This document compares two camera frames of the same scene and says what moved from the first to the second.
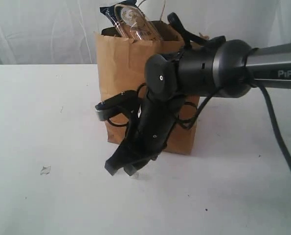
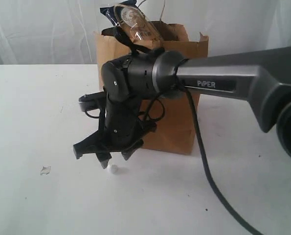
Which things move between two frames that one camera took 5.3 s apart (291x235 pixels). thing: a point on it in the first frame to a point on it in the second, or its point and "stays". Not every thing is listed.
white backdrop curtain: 62,32 stays
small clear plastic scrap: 46,171 stays
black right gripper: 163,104 to 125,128
